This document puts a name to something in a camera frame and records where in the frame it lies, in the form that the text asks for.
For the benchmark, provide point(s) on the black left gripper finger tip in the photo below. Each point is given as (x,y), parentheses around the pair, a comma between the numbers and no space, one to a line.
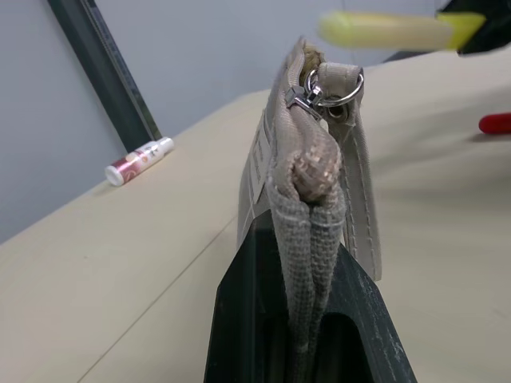
(485,30)

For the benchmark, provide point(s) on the dark metal frame post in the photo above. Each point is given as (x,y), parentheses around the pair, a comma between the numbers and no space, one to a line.
(105,68)

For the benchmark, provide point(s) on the beige grid pouch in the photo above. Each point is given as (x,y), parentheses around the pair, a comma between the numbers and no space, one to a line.
(295,191)

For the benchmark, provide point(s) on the red marker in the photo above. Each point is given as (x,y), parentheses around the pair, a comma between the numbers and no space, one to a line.
(496,123)

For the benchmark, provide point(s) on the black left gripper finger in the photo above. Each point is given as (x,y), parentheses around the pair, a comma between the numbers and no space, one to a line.
(247,303)
(359,319)

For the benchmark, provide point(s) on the small white pink tube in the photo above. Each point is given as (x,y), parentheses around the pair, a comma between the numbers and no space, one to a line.
(137,160)

